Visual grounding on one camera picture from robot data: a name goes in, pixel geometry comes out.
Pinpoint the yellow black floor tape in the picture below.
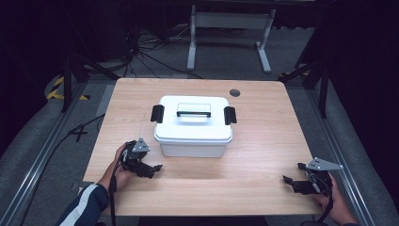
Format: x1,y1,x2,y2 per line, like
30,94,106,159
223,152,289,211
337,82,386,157
46,75,91,102

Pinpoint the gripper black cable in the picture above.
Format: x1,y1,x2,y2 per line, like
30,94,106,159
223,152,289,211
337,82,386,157
107,156,124,226
317,185,335,223

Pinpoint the person's right hand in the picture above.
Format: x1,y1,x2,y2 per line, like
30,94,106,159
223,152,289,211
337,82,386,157
312,181,359,226

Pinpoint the black metal stand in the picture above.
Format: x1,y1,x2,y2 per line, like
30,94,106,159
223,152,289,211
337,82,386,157
60,51,120,114
278,59,331,120

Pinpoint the black cross tape mark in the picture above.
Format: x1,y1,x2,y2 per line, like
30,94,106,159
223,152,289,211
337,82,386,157
68,124,89,143

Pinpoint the black box latch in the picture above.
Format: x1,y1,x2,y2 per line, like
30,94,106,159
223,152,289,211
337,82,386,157
223,105,237,126
150,105,166,124

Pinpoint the person's left hand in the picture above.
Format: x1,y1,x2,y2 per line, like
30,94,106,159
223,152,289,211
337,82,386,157
97,143,136,192

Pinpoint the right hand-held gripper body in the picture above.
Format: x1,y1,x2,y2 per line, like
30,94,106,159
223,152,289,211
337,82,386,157
305,156,344,197

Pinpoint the black floor cable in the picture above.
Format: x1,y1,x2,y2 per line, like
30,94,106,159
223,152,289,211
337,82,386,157
18,113,106,226

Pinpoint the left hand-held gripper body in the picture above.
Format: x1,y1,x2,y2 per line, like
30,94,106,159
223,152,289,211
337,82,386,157
120,137,152,177

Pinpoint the aluminium floor rail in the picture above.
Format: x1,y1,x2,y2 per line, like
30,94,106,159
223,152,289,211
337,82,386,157
0,82,89,226
305,89,379,226

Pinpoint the white box lid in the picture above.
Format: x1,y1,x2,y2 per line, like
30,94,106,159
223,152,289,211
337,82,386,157
153,95,234,144

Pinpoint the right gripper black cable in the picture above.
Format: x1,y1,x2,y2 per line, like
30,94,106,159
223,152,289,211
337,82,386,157
317,185,335,223

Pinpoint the white metal desk frame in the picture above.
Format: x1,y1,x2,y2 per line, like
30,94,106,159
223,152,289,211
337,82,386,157
186,4,277,74

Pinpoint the white plastic storage box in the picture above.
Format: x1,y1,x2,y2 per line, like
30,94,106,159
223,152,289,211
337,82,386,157
154,137,232,158

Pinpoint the bundle of black floor cables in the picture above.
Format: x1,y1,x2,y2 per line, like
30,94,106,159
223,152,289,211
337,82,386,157
120,23,205,80

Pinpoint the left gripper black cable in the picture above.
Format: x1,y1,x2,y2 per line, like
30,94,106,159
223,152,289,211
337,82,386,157
107,156,124,226

